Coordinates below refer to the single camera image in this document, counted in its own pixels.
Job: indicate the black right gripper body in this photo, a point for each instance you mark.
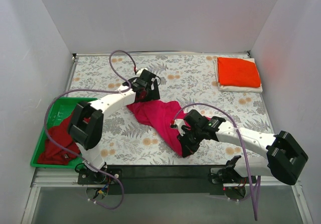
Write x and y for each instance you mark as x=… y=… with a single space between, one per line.
x=188 y=142

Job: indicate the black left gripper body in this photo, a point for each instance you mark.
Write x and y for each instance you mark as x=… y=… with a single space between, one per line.
x=152 y=91

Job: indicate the magenta pink t-shirt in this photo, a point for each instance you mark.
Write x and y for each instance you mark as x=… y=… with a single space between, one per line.
x=159 y=115

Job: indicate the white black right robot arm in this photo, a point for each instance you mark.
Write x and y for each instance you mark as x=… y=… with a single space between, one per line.
x=278 y=155

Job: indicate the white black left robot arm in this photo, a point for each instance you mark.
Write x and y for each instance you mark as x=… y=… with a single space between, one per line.
x=86 y=123

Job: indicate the floral patterned table mat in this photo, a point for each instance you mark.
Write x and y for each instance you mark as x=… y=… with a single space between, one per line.
x=187 y=79

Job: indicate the folded cream t-shirt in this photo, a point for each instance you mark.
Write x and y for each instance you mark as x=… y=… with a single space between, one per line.
x=232 y=88

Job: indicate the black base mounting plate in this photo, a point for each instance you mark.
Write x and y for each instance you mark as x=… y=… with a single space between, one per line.
x=161 y=179

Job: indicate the folded orange t-shirt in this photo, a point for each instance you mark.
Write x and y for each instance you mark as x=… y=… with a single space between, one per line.
x=237 y=72

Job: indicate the green plastic tray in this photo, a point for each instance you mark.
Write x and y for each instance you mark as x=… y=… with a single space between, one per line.
x=46 y=153

